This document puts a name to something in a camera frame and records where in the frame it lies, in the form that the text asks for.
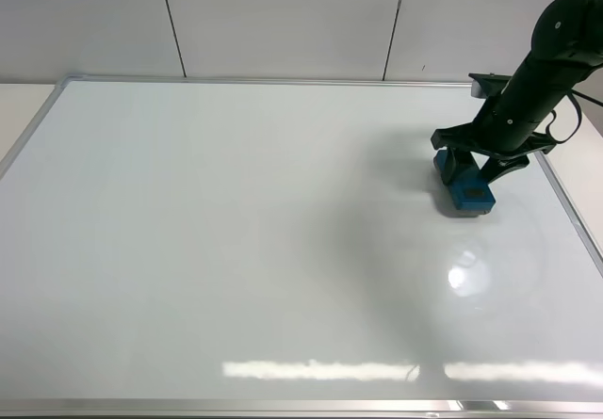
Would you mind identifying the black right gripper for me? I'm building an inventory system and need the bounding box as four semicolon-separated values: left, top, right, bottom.
431;95;556;185

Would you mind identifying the blue board eraser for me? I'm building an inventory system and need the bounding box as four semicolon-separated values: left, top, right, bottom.
433;150;496;216

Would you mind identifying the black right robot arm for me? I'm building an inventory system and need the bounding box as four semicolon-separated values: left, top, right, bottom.
431;0;602;185

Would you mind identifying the white aluminium-framed whiteboard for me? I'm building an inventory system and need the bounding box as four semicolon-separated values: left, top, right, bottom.
1;76;602;418

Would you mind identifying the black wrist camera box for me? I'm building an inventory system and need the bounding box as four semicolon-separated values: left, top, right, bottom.
468;73;511;100

